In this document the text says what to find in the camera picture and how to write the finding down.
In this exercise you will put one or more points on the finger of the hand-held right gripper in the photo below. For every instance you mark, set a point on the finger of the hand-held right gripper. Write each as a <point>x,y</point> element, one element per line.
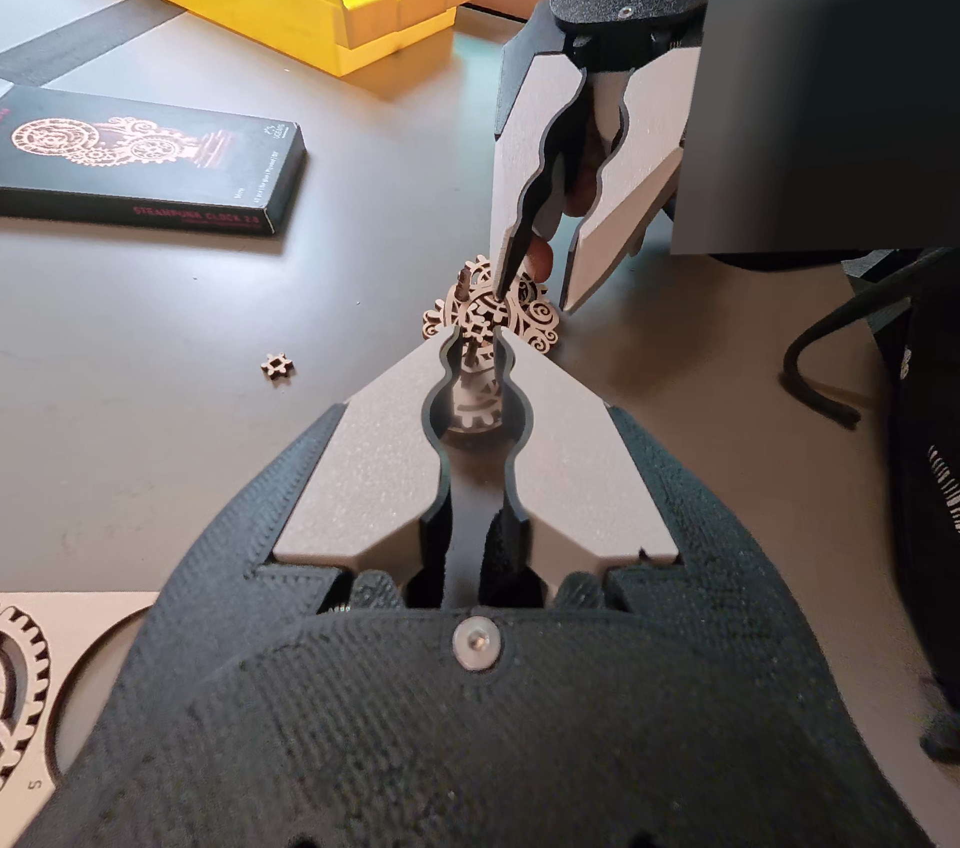
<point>645,158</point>
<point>525,143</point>

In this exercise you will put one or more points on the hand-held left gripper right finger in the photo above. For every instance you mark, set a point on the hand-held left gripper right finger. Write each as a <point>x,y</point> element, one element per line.
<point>585,488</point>

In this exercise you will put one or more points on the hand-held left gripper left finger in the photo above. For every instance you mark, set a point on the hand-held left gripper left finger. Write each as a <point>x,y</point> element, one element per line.
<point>367,481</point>

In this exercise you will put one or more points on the wooden gear clock assembly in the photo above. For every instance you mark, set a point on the wooden gear clock assembly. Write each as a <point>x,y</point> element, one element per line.
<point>536,331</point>

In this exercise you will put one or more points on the grey desk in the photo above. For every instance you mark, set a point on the grey desk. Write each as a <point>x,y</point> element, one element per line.
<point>225,413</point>

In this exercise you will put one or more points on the person's right hand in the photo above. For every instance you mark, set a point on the person's right hand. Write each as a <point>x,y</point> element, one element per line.
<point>541,258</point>

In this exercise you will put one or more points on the small wooden gear piece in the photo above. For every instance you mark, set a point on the small wooden gear piece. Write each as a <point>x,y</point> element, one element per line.
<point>277,367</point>

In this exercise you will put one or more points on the large plywood parts sheet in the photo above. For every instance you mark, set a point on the large plywood parts sheet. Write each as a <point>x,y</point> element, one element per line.
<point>75,623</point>

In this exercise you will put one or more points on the black kit box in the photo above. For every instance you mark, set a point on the black kit box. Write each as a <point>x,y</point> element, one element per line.
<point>187,143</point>

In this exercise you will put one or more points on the person's black hoodie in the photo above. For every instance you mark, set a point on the person's black hoodie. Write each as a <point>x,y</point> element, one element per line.
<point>930,451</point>

